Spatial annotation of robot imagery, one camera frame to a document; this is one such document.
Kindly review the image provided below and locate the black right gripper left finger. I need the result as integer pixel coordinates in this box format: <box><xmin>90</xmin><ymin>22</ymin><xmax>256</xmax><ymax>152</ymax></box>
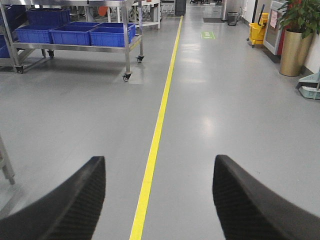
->
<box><xmin>0</xmin><ymin>156</ymin><xmax>106</xmax><ymax>240</ymax></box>

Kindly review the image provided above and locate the grey dustpan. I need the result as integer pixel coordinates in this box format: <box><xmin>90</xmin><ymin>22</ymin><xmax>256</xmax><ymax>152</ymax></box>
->
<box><xmin>296</xmin><ymin>71</ymin><xmax>320</xmax><ymax>100</ymax></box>

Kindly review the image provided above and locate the green potted plant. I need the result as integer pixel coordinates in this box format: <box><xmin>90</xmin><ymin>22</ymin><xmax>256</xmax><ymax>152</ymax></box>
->
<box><xmin>278</xmin><ymin>0</ymin><xmax>320</xmax><ymax>39</ymax></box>

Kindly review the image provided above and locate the blue bin front left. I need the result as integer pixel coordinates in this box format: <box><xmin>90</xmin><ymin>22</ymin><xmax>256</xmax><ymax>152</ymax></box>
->
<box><xmin>15</xmin><ymin>24</ymin><xmax>58</xmax><ymax>44</ymax></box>

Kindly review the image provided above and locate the yellow mop bucket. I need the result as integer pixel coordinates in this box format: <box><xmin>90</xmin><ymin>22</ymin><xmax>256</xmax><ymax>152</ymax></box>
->
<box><xmin>246</xmin><ymin>13</ymin><xmax>269</xmax><ymax>48</ymax></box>

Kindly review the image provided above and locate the black mesh trash bin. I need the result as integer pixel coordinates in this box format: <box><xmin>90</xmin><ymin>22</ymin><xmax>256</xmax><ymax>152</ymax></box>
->
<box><xmin>227</xmin><ymin>11</ymin><xmax>239</xmax><ymax>26</ymax></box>

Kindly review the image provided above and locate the blue bin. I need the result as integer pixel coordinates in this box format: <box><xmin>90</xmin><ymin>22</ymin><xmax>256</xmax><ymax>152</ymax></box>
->
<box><xmin>89</xmin><ymin>22</ymin><xmax>125</xmax><ymax>47</ymax></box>
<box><xmin>15</xmin><ymin>24</ymin><xmax>58</xmax><ymax>44</ymax></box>
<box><xmin>49</xmin><ymin>25</ymin><xmax>96</xmax><ymax>46</ymax></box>

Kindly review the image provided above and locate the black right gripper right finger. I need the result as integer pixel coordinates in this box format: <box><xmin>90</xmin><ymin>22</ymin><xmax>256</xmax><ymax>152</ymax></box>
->
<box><xmin>212</xmin><ymin>154</ymin><xmax>320</xmax><ymax>240</ymax></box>

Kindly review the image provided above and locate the gold planter pot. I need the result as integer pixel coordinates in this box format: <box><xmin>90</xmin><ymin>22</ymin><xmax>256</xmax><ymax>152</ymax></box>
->
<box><xmin>279</xmin><ymin>29</ymin><xmax>314</xmax><ymax>77</ymax></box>

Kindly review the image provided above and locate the blue bin front right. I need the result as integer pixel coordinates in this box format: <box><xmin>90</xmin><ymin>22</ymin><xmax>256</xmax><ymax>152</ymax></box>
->
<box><xmin>89</xmin><ymin>22</ymin><xmax>125</xmax><ymax>47</ymax></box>

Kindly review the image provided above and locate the steel cart with casters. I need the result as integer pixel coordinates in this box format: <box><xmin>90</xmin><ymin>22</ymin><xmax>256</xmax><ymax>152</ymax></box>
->
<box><xmin>0</xmin><ymin>0</ymin><xmax>144</xmax><ymax>82</ymax></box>

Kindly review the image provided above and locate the blue bin front middle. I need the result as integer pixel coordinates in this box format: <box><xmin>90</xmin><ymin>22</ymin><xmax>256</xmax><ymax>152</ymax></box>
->
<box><xmin>49</xmin><ymin>25</ymin><xmax>96</xmax><ymax>46</ymax></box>

